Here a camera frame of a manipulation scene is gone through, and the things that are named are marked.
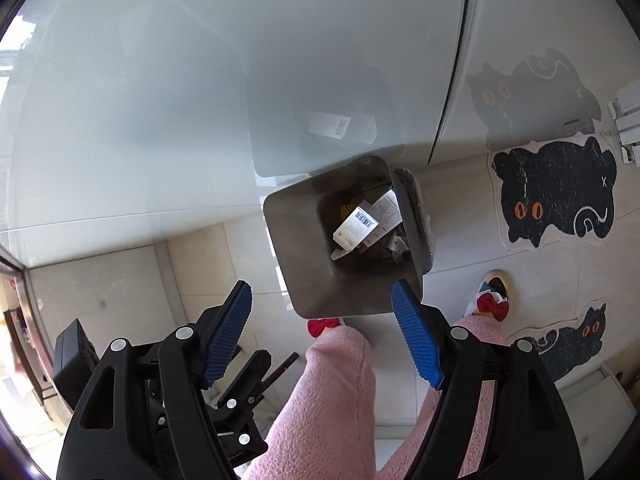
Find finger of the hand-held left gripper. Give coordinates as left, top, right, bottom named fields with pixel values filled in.
left=212, top=410, right=269, bottom=463
left=216, top=350, right=272, bottom=413

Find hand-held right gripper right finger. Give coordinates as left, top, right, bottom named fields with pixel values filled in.
left=391, top=280, right=586, bottom=480

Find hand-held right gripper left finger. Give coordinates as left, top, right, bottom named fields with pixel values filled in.
left=56, top=281, right=253, bottom=480

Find dark brown stick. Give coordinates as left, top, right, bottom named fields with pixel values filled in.
left=262, top=352, right=302, bottom=391

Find square metal trash bin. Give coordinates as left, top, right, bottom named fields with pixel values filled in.
left=262, top=154, right=435, bottom=320

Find dark wooden furniture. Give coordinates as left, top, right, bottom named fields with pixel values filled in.
left=2, top=280, right=56, bottom=411

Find person's left leg pink trousers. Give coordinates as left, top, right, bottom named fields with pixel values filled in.
left=235, top=327, right=379, bottom=480

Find person's leg pink trousers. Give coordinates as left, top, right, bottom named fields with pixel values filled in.
left=235, top=327, right=379, bottom=480
left=375, top=314, right=497, bottom=480

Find right slipper with red bow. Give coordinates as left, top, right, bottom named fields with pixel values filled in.
left=464, top=270, right=512, bottom=324

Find slipper with red bow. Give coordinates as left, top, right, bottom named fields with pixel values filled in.
left=306, top=317, right=347, bottom=339
left=464, top=270, right=512, bottom=324

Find left slipper with red bow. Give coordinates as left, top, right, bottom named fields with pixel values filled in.
left=306, top=317, right=347, bottom=339

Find person's right leg pink trousers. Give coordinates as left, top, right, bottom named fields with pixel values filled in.
left=375, top=314, right=497, bottom=480

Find white barcode packet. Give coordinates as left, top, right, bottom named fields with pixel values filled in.
left=333, top=205, right=379, bottom=254

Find white paper receipt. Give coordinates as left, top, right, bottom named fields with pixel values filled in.
left=369, top=190, right=404, bottom=233

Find black cat shaped mat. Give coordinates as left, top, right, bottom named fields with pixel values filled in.
left=490, top=135, right=619, bottom=254
left=517, top=300, right=609, bottom=386

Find grey kitchen cabinet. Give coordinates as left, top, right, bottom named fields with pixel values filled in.
left=0, top=0, right=621, bottom=273

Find white plastic rack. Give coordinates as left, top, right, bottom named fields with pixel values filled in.
left=607, top=85, right=640, bottom=166

